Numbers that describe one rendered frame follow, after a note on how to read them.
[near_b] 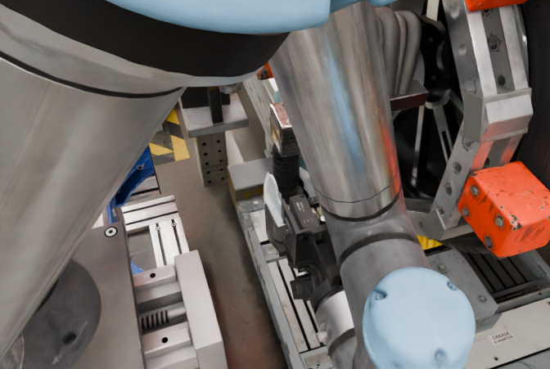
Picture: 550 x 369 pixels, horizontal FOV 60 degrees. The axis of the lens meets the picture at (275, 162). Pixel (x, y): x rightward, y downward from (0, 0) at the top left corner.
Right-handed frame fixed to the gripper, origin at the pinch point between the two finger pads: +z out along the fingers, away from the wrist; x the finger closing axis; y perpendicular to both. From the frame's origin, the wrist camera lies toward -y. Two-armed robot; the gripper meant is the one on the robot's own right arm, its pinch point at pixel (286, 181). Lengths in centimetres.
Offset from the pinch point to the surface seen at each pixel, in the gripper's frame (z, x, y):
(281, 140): -2.3, 1.4, 10.0
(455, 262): 11, -52, -61
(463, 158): -8.4, -20.5, 6.2
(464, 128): -7.1, -20.2, 10.1
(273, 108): 1.3, 1.3, 11.9
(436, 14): 17.7, -31.0, 10.8
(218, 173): 78, -2, -77
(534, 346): -10, -67, -75
